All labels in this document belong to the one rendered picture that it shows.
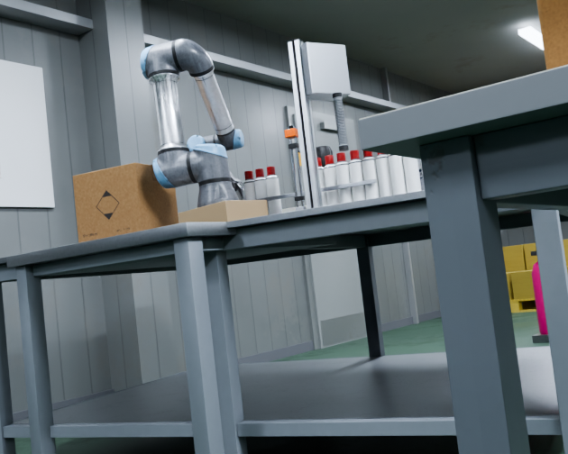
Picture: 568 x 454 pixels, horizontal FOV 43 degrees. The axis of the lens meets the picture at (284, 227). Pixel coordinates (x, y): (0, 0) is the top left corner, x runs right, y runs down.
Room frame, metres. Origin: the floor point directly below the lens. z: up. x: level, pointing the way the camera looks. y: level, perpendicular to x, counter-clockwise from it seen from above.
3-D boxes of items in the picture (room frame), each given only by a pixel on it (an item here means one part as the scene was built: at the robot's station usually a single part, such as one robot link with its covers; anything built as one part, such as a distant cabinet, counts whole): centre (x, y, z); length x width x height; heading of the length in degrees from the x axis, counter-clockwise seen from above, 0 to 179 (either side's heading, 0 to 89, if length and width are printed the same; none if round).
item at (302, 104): (2.56, -0.12, 1.16); 0.04 x 0.04 x 0.67; 64
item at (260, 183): (2.82, 0.07, 0.98); 0.05 x 0.05 x 0.20
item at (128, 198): (2.73, 0.59, 0.99); 0.30 x 0.24 x 0.27; 64
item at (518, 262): (8.08, -2.64, 0.36); 1.27 x 0.88 x 0.72; 54
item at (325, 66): (2.59, -0.20, 1.38); 0.17 x 0.10 x 0.19; 119
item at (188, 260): (2.62, 0.38, 0.39); 0.86 x 0.83 x 0.79; 54
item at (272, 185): (2.80, 0.03, 0.98); 0.05 x 0.05 x 0.20
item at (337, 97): (2.55, -0.25, 1.18); 0.04 x 0.04 x 0.21
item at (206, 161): (2.53, 0.24, 1.08); 0.13 x 0.12 x 0.14; 77
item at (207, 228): (2.63, 0.37, 0.81); 0.90 x 0.90 x 0.04; 54
